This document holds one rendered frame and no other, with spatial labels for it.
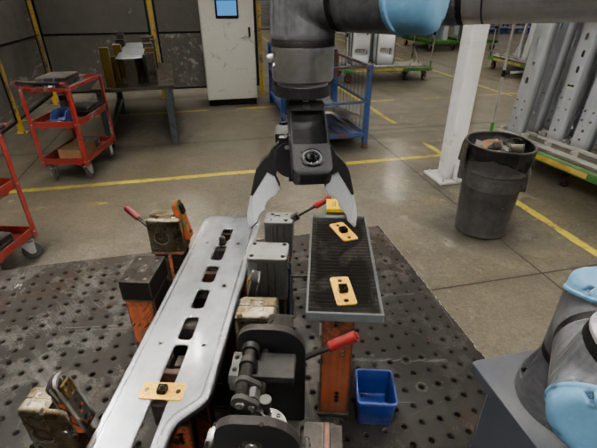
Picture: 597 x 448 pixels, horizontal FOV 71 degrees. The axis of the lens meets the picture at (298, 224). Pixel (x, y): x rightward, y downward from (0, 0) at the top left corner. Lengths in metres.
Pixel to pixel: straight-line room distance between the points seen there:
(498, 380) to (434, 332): 0.67
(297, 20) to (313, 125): 0.11
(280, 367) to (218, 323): 0.35
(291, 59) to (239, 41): 6.59
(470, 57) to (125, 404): 3.80
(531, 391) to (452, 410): 0.52
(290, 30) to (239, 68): 6.64
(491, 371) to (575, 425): 0.27
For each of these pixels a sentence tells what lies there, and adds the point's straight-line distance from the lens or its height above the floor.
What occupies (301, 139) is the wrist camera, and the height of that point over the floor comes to 1.51.
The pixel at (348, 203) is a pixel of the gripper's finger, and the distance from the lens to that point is 0.57.
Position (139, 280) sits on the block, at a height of 1.03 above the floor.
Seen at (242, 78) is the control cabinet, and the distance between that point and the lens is 7.17.
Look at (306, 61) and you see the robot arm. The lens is 0.50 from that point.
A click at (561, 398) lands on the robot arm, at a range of 0.55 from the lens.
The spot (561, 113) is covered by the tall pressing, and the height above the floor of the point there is 0.57.
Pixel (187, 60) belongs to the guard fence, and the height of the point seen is 0.60.
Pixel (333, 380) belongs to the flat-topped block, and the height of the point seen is 0.83.
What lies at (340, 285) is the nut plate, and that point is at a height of 1.17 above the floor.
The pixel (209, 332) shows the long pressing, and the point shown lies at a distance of 0.97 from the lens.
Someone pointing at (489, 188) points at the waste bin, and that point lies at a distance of 3.25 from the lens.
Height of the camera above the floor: 1.66
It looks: 29 degrees down
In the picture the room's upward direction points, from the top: straight up
